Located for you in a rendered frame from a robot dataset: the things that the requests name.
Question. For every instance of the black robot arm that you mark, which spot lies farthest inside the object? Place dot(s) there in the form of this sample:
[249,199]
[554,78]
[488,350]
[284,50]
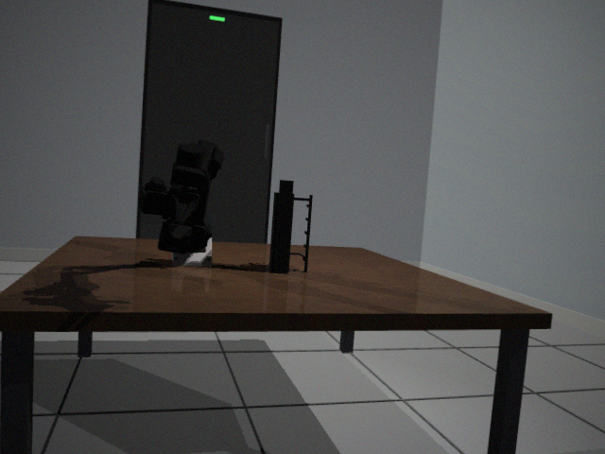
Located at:
[204,155]

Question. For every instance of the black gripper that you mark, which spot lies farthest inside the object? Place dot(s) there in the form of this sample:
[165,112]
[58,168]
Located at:
[182,200]

